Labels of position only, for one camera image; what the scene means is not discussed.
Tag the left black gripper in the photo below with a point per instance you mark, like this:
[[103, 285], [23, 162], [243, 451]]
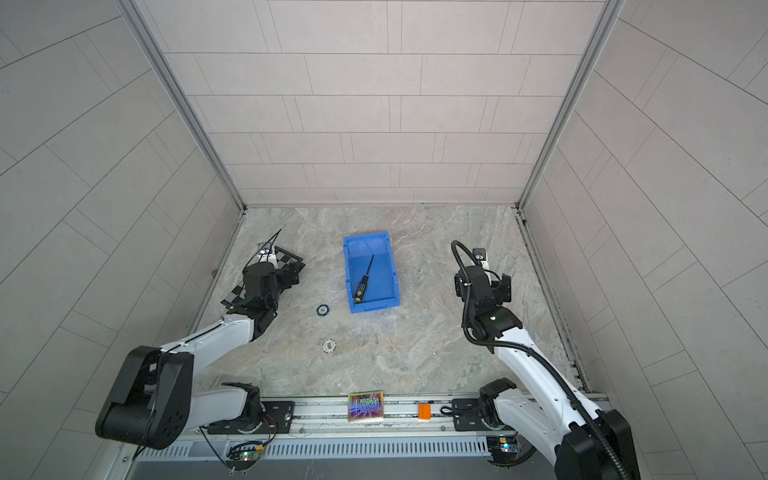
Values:
[[287, 282]]

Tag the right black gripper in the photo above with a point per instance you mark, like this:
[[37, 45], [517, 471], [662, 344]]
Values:
[[502, 289]]

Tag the black yellow screwdriver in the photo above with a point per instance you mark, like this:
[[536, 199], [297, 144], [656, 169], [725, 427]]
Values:
[[362, 286]]

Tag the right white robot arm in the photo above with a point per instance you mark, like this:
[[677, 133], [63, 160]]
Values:
[[579, 439]]

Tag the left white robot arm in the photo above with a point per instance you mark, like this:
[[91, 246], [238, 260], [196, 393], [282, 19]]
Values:
[[152, 401]]

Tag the blue plastic bin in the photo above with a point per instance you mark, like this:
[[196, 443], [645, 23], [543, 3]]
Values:
[[383, 287]]

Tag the small white gear piece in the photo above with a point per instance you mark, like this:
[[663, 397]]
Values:
[[329, 346]]

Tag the small orange block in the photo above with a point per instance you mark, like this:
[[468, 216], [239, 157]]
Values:
[[424, 412]]

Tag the colourful square box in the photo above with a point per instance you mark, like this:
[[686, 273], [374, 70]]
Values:
[[365, 407]]

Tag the left green circuit board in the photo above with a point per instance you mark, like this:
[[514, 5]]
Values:
[[245, 455]]

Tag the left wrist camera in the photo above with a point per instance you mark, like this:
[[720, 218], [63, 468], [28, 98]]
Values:
[[267, 254]]

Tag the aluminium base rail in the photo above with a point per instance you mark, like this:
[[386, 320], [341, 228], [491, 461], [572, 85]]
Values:
[[401, 426]]

